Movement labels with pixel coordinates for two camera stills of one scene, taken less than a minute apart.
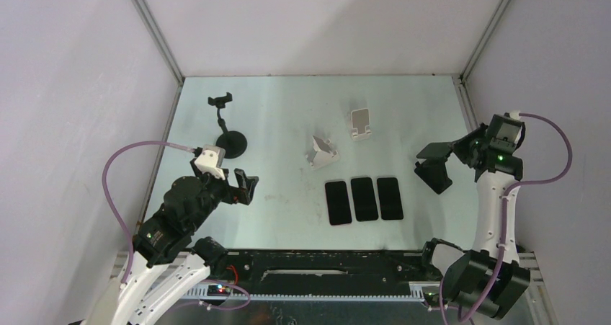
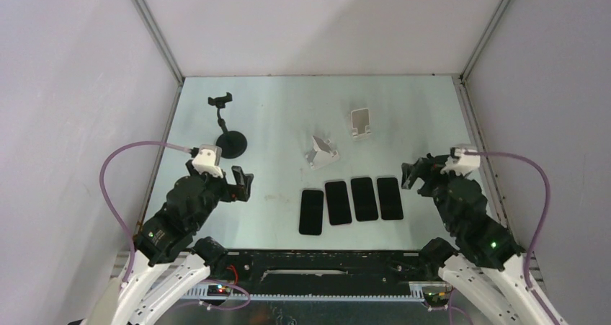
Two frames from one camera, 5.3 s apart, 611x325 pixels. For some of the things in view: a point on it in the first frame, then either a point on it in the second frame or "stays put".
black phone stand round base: x=234 y=143 stays put
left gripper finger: x=246 y=185 stays put
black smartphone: x=364 y=198 stays put
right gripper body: x=466 y=148 to x=434 y=181
